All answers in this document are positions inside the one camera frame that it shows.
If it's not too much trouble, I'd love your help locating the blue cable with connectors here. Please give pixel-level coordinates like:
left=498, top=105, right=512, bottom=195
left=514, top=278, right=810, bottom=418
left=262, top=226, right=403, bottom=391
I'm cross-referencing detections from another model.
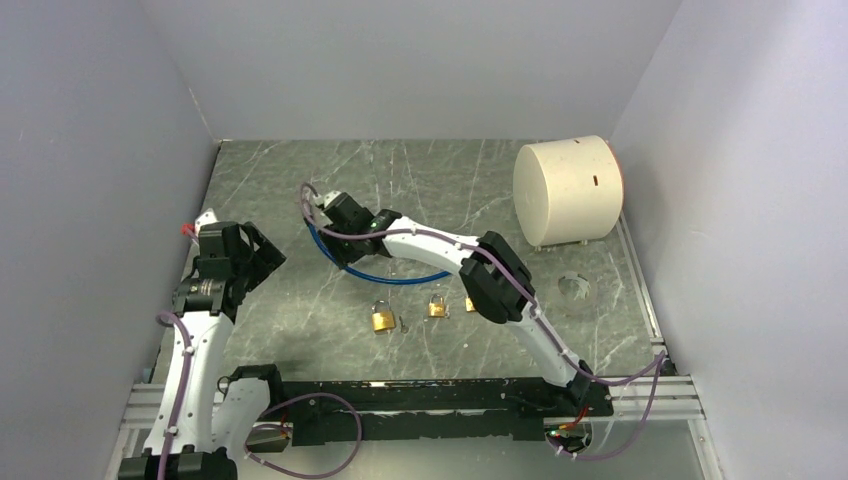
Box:
left=306, top=221, right=453, bottom=287

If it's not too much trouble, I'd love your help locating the brass padlock with key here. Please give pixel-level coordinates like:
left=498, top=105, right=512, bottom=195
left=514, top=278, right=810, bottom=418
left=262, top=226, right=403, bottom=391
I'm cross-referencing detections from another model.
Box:
left=427, top=294, right=450, bottom=319

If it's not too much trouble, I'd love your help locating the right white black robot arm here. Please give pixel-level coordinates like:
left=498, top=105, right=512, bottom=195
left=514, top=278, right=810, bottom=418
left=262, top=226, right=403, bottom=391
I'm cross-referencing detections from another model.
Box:
left=302, top=192, right=593, bottom=415

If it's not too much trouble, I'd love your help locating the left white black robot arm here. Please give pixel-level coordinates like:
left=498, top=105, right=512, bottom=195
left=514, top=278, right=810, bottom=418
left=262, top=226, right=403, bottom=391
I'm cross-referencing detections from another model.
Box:
left=117, top=221, right=287, bottom=479

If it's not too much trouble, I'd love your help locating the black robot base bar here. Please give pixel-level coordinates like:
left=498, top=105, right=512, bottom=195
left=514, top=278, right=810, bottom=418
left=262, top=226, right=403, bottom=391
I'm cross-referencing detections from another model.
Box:
left=258, top=377, right=614, bottom=446

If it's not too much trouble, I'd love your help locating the cream cylindrical container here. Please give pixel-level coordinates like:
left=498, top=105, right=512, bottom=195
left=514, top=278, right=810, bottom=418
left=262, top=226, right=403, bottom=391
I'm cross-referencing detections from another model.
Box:
left=513, top=135, right=624, bottom=247

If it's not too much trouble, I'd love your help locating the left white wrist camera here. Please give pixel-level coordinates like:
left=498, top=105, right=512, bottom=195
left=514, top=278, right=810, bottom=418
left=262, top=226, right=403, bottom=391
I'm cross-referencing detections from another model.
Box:
left=180, top=208, right=218, bottom=243

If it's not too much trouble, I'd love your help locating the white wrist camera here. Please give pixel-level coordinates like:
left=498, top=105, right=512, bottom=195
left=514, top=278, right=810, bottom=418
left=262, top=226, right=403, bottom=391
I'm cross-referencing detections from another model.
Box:
left=314, top=190, right=350, bottom=211
left=180, top=208, right=218, bottom=243

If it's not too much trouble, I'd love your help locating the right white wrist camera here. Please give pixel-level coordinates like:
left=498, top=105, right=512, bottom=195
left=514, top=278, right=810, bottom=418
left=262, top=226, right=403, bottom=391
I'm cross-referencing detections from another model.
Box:
left=314, top=190, right=350, bottom=211

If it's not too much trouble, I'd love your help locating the clear tape ring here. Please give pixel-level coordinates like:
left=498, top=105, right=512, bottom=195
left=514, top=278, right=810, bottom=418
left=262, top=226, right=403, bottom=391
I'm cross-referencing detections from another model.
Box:
left=556, top=272, right=598, bottom=318

